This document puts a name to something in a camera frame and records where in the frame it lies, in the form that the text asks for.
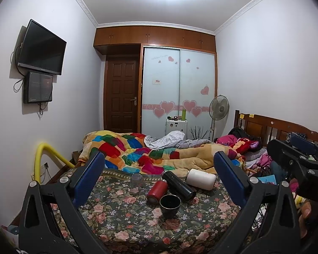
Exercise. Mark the red thermos cup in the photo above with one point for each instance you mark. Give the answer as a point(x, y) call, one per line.
point(157, 191)

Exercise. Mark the black bag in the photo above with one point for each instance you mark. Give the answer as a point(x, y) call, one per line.
point(239, 132)

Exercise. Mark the wall-mounted black television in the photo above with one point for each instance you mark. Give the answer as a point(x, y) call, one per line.
point(41, 50)

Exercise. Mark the pink clothing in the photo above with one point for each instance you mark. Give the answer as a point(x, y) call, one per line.
point(226, 139)

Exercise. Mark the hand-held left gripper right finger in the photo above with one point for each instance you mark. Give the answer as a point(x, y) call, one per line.
point(229, 182)

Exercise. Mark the red plush toy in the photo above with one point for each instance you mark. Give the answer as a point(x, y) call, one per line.
point(245, 144)

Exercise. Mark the black dried twigs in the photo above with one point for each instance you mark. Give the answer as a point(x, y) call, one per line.
point(198, 133)

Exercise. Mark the blue booklet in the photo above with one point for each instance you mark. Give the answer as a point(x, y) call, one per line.
point(267, 180)

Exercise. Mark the person's right hand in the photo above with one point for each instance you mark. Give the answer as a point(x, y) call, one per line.
point(305, 217)

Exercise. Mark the brown wooden door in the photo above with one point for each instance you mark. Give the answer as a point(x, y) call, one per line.
point(120, 95)

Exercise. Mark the colourful patchwork quilt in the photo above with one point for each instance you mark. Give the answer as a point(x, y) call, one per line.
point(114, 145)

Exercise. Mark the floral bed sheet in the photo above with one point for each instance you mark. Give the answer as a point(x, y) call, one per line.
point(122, 217)

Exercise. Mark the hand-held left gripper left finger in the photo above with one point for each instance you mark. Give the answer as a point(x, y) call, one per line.
point(88, 180)

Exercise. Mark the wooden bed headboard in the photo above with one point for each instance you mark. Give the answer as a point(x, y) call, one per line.
point(257, 124)

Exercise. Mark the sliding wardrobe with hearts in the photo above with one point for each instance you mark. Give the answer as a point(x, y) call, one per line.
point(175, 84)

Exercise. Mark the grey white checked cloth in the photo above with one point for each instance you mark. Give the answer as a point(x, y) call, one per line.
point(169, 139)

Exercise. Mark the wall power socket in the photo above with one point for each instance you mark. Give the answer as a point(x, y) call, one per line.
point(45, 166)

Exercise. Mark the green bottle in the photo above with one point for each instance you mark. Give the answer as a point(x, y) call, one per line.
point(184, 114)

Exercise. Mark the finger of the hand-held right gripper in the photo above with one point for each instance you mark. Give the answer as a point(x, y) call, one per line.
point(283, 156)
point(303, 143)

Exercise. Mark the yellow padded bed rail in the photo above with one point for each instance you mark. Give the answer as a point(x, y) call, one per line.
point(38, 161)

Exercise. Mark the small white cabinet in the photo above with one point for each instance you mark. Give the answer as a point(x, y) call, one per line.
point(176, 127)

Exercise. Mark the black ceramic cup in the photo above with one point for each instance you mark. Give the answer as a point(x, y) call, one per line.
point(170, 209)

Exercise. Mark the black thermos cup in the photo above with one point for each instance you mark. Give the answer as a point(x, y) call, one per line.
point(179, 186)

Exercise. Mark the white thermos cup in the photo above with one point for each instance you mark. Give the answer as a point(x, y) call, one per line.
point(201, 179)

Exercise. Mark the clear glass cup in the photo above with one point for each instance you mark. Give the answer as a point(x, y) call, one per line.
point(136, 181)

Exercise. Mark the standing electric fan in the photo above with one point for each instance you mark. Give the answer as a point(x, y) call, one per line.
point(219, 108)

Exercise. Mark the wooden overhead cabinet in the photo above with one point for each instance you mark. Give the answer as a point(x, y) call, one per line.
point(153, 35)

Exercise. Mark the small black wall screen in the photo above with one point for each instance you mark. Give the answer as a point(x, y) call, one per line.
point(38, 87)

